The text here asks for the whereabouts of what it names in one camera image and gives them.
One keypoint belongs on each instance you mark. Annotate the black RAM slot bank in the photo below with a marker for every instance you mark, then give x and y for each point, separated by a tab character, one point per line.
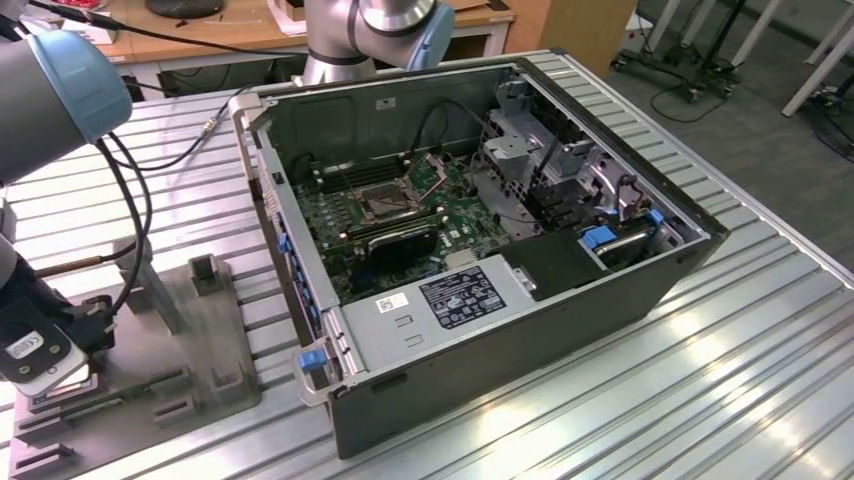
356	172
394	231

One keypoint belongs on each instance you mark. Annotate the grey metal disk bay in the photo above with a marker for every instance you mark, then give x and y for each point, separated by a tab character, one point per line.
514	150

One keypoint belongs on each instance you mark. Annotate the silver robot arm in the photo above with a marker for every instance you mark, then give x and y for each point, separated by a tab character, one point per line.
47	100

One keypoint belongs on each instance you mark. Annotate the black monitor foot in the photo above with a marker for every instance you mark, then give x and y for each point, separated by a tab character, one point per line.
173	7

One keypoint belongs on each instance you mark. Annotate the CPU socket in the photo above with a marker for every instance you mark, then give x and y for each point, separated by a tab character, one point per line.
387	202

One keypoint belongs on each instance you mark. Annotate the silver power supply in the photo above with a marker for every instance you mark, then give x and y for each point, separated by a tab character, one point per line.
427	325

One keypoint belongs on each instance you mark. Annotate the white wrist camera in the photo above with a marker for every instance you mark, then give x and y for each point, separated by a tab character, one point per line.
33	360

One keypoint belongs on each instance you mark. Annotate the green motherboard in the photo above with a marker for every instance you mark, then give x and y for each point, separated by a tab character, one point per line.
467	220

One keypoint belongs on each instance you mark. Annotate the black open PC case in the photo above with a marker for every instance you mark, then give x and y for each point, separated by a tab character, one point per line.
534	350

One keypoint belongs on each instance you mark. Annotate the red small items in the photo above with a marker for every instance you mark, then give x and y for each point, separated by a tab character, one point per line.
80	4

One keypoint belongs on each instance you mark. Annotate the white table legs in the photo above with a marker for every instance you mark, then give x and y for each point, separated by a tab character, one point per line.
819	75

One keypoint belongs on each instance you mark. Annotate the silver green CPU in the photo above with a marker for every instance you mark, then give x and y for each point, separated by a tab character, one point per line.
76	387

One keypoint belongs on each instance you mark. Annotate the black wheeled stand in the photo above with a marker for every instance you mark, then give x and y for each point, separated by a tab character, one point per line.
716	35

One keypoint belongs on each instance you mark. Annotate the grey plastic parts rack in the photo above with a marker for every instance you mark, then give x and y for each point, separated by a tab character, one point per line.
173	320

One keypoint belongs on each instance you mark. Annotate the blue case latch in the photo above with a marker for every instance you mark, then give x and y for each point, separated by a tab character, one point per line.
311	361

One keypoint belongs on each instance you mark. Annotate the blue disk carrier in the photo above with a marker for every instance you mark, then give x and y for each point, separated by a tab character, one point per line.
596	239

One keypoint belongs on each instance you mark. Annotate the wooden cabinet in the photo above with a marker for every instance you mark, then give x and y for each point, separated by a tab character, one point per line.
580	30

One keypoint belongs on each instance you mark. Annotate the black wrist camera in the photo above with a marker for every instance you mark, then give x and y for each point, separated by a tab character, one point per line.
93	325

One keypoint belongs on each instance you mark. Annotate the small blue clip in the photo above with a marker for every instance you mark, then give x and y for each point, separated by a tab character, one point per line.
654	218

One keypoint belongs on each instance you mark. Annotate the black graphics card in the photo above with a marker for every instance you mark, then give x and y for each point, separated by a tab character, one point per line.
400	247

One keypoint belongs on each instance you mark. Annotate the black plastic shroud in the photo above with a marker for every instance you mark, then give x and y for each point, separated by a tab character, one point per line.
547	265

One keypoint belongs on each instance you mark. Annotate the small silver heatsink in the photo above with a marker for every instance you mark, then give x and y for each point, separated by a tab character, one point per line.
460	257

